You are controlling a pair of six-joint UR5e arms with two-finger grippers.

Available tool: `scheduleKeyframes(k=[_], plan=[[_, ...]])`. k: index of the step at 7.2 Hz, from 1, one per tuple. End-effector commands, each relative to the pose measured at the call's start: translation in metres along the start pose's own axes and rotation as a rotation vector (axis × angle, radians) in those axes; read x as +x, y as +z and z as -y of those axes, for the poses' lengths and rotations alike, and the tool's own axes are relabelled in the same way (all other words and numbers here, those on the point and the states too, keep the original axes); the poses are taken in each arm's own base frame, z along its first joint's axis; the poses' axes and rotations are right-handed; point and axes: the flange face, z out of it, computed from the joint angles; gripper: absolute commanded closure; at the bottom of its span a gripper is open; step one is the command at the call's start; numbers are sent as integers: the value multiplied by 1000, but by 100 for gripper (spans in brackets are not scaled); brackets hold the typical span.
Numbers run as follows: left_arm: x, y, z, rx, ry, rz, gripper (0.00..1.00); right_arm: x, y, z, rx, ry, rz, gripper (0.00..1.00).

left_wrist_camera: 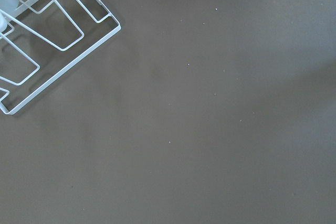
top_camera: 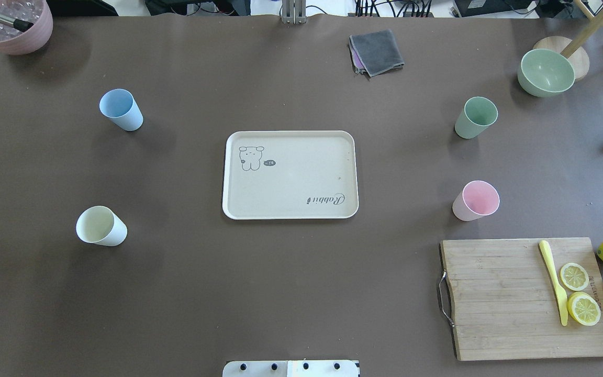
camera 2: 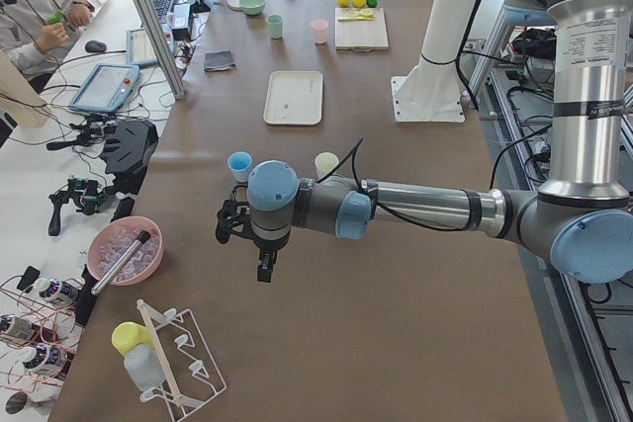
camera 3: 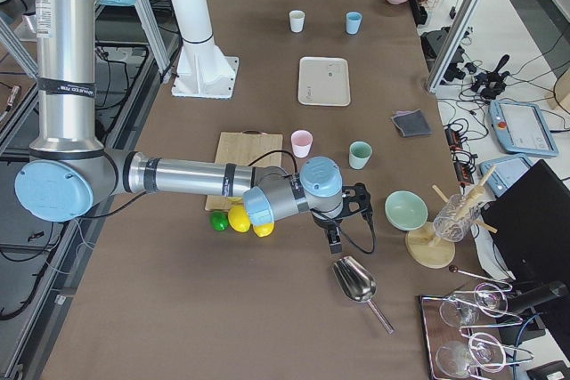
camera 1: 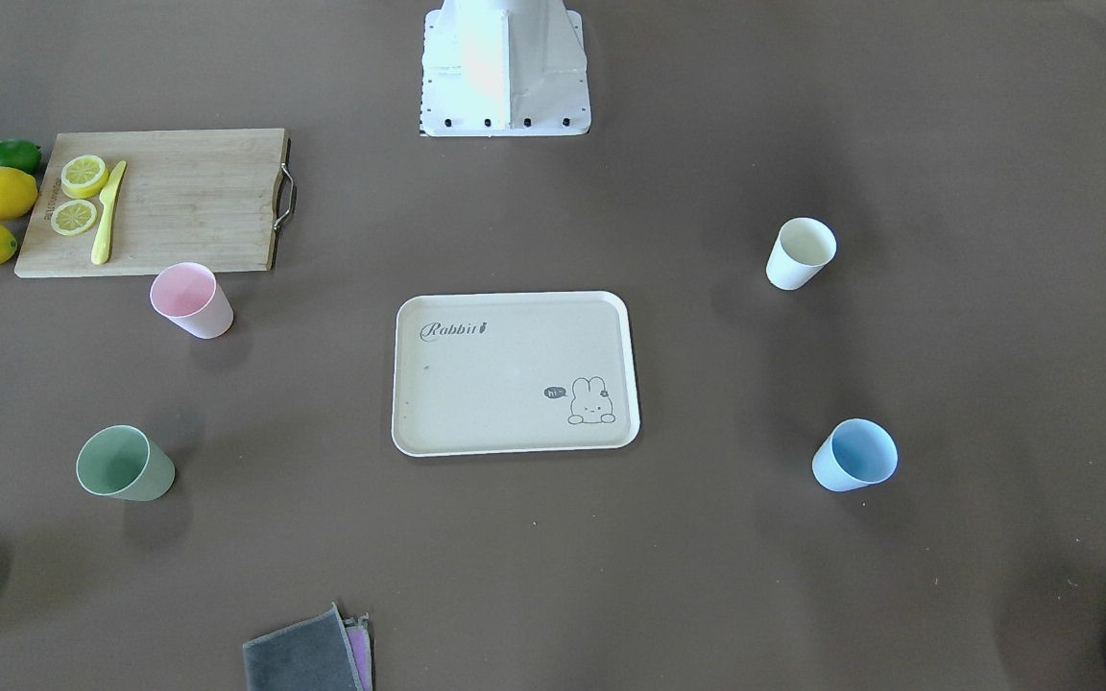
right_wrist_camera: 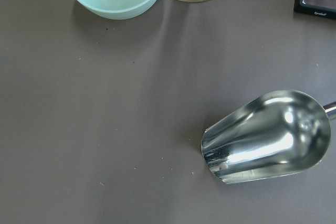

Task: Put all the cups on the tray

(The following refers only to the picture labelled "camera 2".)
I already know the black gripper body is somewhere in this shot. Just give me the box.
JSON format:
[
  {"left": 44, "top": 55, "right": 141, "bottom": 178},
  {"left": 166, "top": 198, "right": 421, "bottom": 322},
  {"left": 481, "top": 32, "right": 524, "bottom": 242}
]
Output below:
[{"left": 215, "top": 186, "right": 289, "bottom": 250}]

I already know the blue cup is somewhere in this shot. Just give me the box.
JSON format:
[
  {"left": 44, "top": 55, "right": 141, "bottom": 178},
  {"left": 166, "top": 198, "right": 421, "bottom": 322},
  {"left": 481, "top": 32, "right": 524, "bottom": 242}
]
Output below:
[{"left": 226, "top": 151, "right": 253, "bottom": 183}]

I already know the cream cup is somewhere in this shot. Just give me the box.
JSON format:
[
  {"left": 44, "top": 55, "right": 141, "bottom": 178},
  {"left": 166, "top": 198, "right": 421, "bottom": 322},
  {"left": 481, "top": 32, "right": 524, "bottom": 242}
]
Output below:
[{"left": 314, "top": 151, "right": 339, "bottom": 179}]

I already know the green cup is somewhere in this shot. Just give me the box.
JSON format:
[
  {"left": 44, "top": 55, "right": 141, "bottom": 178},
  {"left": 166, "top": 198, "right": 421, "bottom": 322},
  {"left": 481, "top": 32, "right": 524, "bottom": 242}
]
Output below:
[{"left": 266, "top": 14, "right": 283, "bottom": 40}]

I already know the pink cup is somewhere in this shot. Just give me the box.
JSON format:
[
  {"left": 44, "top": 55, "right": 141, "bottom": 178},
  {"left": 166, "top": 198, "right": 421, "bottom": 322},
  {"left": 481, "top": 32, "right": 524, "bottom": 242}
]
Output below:
[{"left": 310, "top": 19, "right": 329, "bottom": 44}]

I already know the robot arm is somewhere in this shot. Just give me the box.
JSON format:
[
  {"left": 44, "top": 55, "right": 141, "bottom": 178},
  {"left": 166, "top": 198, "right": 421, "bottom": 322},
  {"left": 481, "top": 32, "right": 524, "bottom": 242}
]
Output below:
[{"left": 216, "top": 0, "right": 632, "bottom": 284}]

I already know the cream rabbit tray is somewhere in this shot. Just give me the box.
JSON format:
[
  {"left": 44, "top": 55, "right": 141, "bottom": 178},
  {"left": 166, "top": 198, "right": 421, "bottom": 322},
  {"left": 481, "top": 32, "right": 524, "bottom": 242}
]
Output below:
[{"left": 263, "top": 70, "right": 323, "bottom": 127}]

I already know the metal tube in bowl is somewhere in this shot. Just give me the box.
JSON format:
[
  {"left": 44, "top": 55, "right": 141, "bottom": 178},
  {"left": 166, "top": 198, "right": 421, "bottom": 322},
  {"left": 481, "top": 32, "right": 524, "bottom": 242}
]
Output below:
[{"left": 90, "top": 230, "right": 151, "bottom": 295}]

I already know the pink bowl with ice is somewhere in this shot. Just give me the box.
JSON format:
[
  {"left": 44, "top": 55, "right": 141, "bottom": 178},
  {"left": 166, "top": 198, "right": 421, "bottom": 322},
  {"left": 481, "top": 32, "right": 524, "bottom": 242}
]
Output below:
[{"left": 86, "top": 215, "right": 165, "bottom": 287}]

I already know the yellow cup on rack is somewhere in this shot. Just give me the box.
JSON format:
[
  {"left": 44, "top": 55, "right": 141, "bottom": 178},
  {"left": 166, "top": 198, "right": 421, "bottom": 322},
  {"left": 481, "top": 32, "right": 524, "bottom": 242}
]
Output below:
[{"left": 111, "top": 321, "right": 152, "bottom": 356}]

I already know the grey cloth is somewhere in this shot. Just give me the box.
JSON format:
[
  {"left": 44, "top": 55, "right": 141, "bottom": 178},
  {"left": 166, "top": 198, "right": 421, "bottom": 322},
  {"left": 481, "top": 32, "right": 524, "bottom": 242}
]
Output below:
[{"left": 204, "top": 50, "right": 235, "bottom": 72}]

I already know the clear cup on rack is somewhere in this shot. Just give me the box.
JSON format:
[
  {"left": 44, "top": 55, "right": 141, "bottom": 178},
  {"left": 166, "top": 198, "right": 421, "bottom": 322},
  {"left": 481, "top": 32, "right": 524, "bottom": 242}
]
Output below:
[{"left": 124, "top": 344, "right": 165, "bottom": 391}]

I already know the teach pendant tablet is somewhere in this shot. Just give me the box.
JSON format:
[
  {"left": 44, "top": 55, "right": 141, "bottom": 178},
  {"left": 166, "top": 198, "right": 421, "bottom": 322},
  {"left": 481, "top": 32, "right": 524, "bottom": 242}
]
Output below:
[{"left": 68, "top": 64, "right": 139, "bottom": 114}]

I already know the green bowl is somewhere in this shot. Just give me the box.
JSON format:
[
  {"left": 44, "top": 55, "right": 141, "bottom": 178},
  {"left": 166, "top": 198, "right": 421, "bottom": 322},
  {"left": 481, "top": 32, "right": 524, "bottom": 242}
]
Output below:
[{"left": 239, "top": 0, "right": 266, "bottom": 16}]

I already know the wooden cutting board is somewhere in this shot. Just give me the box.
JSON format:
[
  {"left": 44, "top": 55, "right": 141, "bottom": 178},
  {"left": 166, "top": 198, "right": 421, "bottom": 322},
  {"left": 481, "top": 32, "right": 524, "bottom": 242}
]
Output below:
[{"left": 335, "top": 8, "right": 389, "bottom": 51}]

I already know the yellow plastic knife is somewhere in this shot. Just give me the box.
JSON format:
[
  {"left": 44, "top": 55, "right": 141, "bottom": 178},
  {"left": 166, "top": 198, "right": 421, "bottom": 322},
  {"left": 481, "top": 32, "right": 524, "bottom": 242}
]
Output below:
[{"left": 336, "top": 15, "right": 374, "bottom": 22}]

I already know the person in grey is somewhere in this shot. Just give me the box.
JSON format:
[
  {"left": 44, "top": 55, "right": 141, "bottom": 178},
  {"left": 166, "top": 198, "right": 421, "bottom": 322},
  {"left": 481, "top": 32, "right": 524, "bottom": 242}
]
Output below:
[{"left": 1, "top": 0, "right": 108, "bottom": 90}]

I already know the white wire cup rack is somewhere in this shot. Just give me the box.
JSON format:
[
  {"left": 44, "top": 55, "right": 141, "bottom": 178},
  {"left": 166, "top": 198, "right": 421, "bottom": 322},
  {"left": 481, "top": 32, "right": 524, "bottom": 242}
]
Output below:
[{"left": 136, "top": 299, "right": 227, "bottom": 421}]

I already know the aluminium frame post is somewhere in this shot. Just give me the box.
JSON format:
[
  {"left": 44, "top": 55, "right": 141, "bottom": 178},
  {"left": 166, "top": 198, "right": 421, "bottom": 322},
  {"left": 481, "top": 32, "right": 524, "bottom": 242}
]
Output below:
[{"left": 133, "top": 0, "right": 185, "bottom": 100}]

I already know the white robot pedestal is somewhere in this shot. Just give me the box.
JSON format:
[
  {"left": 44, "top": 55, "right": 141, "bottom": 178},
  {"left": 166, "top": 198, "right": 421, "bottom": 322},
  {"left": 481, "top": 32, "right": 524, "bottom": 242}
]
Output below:
[{"left": 392, "top": 0, "right": 479, "bottom": 123}]

